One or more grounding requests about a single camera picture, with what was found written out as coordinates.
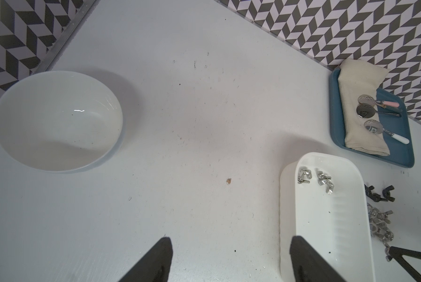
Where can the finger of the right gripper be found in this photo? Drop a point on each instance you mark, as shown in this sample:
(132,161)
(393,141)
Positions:
(398,254)

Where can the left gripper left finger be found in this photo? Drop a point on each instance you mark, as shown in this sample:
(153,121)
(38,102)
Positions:
(154,266)

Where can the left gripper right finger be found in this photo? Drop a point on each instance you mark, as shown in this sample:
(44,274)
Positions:
(308,265)

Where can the removed silver wing nuts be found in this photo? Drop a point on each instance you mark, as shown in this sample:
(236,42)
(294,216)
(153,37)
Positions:
(379,222)

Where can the black wing nut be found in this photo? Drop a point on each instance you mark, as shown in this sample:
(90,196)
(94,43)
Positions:
(387,194)
(373,195)

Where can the white storage box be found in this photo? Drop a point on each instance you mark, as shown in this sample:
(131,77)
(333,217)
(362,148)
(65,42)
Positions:
(322,199)

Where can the teal tray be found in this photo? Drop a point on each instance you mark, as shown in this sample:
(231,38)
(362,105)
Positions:
(400,154)

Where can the white round bowl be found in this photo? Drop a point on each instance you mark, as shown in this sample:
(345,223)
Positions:
(59,121)

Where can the beige cloth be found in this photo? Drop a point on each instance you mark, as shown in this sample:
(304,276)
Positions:
(359,78)

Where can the white handled spoon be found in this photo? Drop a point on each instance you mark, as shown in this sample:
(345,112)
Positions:
(377,128)

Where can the dark handled spoon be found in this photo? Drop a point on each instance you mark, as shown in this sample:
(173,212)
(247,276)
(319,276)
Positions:
(368,111)

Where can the pink handled spoon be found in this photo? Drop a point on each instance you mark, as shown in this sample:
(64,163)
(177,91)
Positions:
(369,100)

